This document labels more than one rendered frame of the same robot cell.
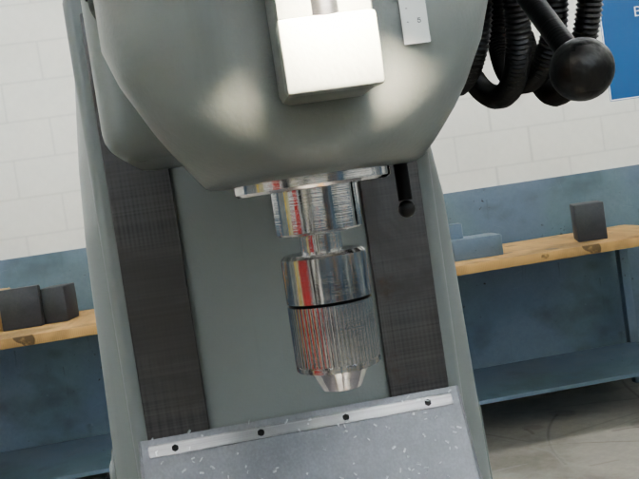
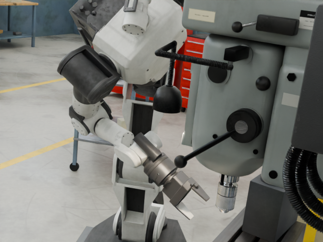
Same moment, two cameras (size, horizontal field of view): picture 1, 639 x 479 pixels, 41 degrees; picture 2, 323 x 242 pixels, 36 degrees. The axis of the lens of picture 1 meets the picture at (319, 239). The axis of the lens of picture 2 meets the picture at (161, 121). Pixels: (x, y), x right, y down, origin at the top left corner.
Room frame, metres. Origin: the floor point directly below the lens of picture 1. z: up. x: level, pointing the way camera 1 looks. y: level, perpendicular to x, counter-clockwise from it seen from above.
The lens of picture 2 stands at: (0.94, -1.03, 1.74)
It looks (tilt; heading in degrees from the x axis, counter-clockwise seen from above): 17 degrees down; 123
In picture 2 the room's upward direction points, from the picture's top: 6 degrees clockwise
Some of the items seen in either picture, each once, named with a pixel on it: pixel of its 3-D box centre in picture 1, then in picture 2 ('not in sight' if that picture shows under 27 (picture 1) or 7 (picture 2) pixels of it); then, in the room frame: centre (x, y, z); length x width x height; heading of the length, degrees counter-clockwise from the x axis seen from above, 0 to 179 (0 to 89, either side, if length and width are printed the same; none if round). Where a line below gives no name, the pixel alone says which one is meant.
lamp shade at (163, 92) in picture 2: not in sight; (167, 97); (0.29, -0.03, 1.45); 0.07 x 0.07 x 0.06
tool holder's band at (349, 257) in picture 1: (323, 259); (228, 185); (0.47, 0.00, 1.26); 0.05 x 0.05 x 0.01
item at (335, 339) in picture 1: (332, 318); (226, 197); (0.47, 0.00, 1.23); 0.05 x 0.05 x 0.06
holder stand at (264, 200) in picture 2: not in sight; (274, 199); (0.42, 0.52, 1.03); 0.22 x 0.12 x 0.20; 91
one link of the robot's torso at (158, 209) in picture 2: not in sight; (139, 221); (-0.19, 0.58, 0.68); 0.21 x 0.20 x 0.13; 116
